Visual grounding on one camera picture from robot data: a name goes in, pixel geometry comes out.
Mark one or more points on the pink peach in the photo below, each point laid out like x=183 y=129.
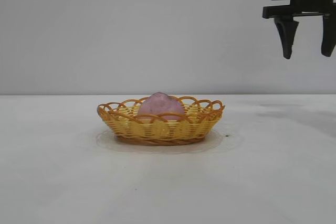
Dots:
x=160 y=107

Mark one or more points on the yellow woven wicker basket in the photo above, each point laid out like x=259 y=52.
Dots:
x=160 y=129

